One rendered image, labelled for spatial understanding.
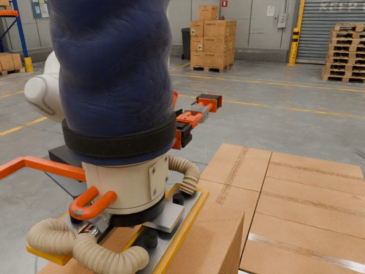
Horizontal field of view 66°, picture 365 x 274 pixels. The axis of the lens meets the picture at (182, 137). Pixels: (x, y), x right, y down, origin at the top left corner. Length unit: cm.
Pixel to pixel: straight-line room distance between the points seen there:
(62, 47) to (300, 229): 137
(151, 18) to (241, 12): 1034
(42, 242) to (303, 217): 134
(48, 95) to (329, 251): 131
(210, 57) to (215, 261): 773
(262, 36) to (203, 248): 1007
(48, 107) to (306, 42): 991
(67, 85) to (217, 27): 774
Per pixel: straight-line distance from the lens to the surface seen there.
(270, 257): 140
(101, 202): 55
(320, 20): 1042
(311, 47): 1047
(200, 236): 85
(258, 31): 1068
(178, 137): 79
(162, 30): 49
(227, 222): 90
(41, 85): 84
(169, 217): 64
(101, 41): 46
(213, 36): 823
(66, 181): 156
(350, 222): 174
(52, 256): 65
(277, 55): 1050
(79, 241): 56
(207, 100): 110
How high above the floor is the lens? 153
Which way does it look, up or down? 24 degrees down
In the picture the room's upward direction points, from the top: straight up
